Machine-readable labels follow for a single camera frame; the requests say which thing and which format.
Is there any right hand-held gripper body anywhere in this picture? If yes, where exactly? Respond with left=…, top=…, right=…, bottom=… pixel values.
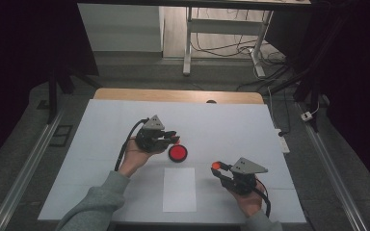
left=225, top=156, right=270, bottom=197

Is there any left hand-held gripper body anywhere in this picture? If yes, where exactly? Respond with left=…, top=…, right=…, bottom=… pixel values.
left=135, top=114, right=172, bottom=154

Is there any round red ink pad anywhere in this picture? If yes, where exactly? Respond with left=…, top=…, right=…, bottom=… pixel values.
left=168, top=143, right=189, bottom=164

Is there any person's right hand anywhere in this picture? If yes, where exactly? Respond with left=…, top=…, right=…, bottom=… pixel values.
left=228, top=182, right=267, bottom=219

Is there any person's left hand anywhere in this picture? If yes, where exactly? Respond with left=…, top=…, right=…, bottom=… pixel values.
left=118, top=137, right=162, bottom=179

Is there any large white table cover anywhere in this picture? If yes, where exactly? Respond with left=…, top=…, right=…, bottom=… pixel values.
left=37, top=98, right=307, bottom=225

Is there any small white paper sheet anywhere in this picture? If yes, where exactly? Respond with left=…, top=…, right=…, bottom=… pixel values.
left=162, top=167, right=198, bottom=214

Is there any white power strip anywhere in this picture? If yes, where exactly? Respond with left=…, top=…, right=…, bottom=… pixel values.
left=275, top=128, right=291, bottom=154

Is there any black metal stand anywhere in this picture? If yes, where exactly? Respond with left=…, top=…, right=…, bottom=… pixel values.
left=263, top=61, right=326, bottom=133
left=45, top=62, right=102, bottom=125

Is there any white cabinet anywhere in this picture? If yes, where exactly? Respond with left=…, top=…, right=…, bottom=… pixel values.
left=77, top=3, right=165, bottom=53

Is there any right hand-held gripper black cable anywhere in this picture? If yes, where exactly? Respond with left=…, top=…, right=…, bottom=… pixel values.
left=252, top=178, right=272, bottom=218

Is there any metal floor rail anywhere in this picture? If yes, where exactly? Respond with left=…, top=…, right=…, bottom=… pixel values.
left=0, top=108, right=66, bottom=231
left=296, top=101, right=369, bottom=231

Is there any black floor frame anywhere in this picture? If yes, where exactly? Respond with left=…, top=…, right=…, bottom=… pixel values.
left=48, top=124, right=74, bottom=148

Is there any tangle of floor cables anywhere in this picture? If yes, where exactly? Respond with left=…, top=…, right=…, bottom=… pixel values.
left=191, top=8, right=292, bottom=92

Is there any white desk frame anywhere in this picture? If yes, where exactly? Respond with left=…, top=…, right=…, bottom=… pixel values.
left=182, top=6, right=275, bottom=79

